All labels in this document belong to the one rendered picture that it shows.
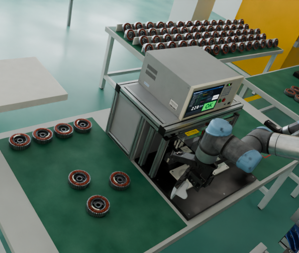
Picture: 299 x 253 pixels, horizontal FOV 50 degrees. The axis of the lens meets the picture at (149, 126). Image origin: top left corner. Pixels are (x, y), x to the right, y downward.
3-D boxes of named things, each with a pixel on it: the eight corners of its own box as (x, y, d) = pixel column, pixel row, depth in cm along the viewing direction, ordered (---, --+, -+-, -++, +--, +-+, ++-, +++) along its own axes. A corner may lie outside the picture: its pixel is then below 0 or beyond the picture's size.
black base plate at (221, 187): (255, 180, 205) (257, 177, 204) (187, 221, 165) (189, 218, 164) (204, 135, 229) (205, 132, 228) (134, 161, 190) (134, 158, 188)
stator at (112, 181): (122, 173, 179) (124, 168, 177) (132, 187, 173) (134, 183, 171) (105, 177, 173) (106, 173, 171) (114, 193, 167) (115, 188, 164)
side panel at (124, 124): (134, 159, 191) (147, 117, 172) (130, 160, 189) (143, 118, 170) (108, 130, 205) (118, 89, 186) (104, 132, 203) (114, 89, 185)
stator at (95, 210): (93, 195, 162) (94, 191, 160) (112, 205, 160) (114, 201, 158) (81, 211, 153) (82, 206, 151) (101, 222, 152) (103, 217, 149)
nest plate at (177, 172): (203, 181, 188) (204, 179, 188) (186, 190, 179) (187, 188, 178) (186, 164, 196) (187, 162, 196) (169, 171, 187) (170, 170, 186)
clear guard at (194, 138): (233, 160, 172) (238, 152, 169) (204, 174, 157) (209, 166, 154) (192, 124, 189) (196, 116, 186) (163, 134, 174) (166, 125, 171)
